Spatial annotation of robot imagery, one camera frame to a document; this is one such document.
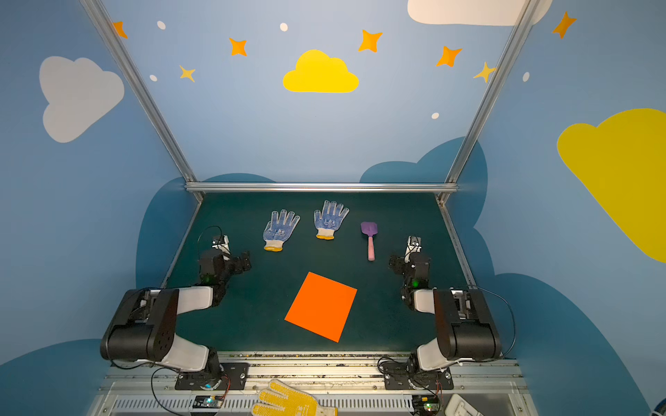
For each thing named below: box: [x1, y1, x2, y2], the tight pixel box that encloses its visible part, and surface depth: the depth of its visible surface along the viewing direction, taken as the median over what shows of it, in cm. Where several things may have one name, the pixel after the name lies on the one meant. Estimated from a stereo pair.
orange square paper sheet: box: [284, 271, 359, 344], surface depth 91 cm
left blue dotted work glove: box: [262, 209, 301, 253], surface depth 110 cm
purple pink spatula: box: [360, 221, 379, 262], surface depth 107 cm
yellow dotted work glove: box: [251, 378, 340, 416], surface depth 72 cm
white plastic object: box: [444, 393, 485, 416], surface depth 70 cm
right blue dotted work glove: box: [313, 200, 350, 241], surface depth 117 cm
